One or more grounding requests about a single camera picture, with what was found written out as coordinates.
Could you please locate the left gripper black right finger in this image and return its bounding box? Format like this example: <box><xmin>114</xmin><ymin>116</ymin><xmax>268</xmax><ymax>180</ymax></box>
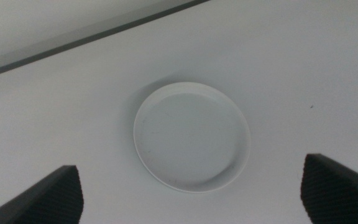
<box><xmin>300</xmin><ymin>153</ymin><xmax>358</xmax><ymax>224</ymax></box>

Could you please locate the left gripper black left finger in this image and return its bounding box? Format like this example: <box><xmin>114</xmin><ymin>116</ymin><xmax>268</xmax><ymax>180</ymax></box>
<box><xmin>0</xmin><ymin>165</ymin><xmax>85</xmax><ymax>224</ymax></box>

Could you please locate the white shallow bowl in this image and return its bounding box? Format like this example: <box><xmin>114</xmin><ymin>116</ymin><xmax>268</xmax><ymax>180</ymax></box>
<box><xmin>132</xmin><ymin>82</ymin><xmax>251</xmax><ymax>194</ymax></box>

